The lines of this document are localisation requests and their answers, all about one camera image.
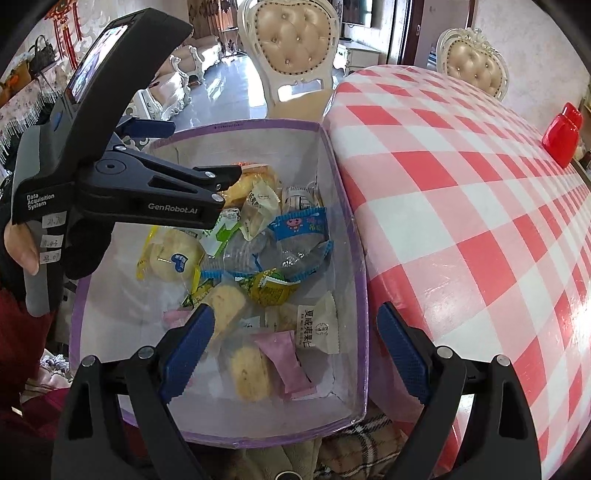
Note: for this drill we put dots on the white grey snack packet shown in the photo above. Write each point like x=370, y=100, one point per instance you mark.
x=300, y=198

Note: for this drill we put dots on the brown curtain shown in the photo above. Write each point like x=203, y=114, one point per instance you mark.
x=212, y=14

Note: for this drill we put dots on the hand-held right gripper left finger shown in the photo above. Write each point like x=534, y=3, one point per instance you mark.
x=189, y=350

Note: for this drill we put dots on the orange striped cake packet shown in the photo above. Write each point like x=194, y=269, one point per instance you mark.
x=251, y=184

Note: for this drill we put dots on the red thermos jug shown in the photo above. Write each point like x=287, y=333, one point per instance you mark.
x=561, y=136

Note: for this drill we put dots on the dark handbag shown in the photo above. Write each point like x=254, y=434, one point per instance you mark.
x=44, y=57

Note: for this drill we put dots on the person's left hand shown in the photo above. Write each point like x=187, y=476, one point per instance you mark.
x=21, y=247

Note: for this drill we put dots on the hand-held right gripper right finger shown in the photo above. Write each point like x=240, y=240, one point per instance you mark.
x=401, y=355

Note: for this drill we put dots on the blue clear snack packet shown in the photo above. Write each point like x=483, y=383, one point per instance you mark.
x=286, y=249

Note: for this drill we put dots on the cream tufted dining chair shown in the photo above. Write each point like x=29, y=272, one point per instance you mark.
x=475, y=64
x=293, y=41

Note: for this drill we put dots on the cream snack packet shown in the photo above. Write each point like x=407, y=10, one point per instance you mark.
x=258, y=207

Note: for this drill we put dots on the white carved sofa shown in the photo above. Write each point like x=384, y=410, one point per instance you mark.
x=171, y=87

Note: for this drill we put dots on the fringed floral cloth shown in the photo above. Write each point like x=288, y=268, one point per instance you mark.
x=23, y=108

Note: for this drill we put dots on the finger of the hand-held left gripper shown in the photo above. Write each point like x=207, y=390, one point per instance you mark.
x=147, y=128
x=207, y=177

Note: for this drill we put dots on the clear bin purple rim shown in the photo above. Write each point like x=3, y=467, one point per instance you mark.
x=323, y=184

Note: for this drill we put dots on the wall television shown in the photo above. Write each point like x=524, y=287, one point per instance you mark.
x=358, y=11

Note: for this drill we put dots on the plaid blanket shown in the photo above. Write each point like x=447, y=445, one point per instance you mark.
x=364, y=443

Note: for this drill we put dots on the white printed snack packet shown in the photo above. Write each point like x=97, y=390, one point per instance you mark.
x=316, y=325

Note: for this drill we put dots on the yellow round cake packet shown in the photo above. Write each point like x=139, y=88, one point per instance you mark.
x=173, y=254

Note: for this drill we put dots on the person's red clothing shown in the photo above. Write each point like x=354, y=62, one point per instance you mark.
x=18, y=369

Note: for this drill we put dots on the red knot wall decoration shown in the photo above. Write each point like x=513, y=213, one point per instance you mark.
x=64, y=14

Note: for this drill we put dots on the yellow green snack packet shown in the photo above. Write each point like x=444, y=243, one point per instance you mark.
x=198, y=293

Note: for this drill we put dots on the clear round cake packet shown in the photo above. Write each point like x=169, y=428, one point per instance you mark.
x=249, y=374
x=226, y=302

